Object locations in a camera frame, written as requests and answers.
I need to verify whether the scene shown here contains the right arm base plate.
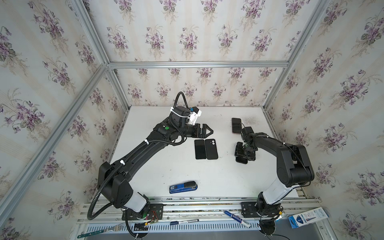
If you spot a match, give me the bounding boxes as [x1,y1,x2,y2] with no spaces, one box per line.
[241,202,283,218]

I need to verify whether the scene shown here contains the blue black stapler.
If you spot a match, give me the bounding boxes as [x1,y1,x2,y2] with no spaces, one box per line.
[169,181,198,194]

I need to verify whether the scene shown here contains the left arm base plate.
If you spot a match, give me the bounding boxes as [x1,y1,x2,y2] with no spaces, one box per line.
[122,204,164,222]

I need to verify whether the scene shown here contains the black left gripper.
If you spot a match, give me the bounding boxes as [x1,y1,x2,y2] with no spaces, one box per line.
[177,123,214,139]

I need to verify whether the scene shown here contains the blue white cardboard box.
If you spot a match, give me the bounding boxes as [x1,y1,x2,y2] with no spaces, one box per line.
[288,207,329,229]

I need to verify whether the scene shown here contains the dark phone at right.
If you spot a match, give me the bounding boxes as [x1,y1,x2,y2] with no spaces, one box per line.
[232,118,242,134]

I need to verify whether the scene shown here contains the black corrugated cable conduit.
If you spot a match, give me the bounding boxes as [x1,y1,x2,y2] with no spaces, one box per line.
[86,91,190,221]

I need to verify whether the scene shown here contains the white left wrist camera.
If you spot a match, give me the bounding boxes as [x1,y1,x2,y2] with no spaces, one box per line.
[189,107,202,126]

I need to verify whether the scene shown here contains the green metal ruler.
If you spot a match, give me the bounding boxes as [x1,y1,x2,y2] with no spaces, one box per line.
[77,230,105,239]

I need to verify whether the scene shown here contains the black phone case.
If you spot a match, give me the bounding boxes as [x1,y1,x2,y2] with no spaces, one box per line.
[205,139,219,160]

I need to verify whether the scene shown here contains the blue marker pen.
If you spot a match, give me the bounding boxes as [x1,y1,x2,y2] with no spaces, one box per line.
[224,211,251,228]

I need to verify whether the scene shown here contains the black round connector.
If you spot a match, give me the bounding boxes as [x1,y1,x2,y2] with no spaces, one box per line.
[259,220,276,236]

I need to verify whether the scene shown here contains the black phone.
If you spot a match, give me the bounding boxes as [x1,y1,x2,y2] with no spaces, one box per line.
[235,142,248,165]
[194,139,207,160]

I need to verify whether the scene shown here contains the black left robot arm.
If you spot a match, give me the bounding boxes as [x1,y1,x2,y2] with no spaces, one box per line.
[88,106,214,217]

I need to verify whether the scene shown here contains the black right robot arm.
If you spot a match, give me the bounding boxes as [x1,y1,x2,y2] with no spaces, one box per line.
[241,127,315,215]

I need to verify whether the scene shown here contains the aluminium rail base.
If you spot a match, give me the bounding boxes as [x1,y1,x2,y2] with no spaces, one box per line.
[76,196,320,224]

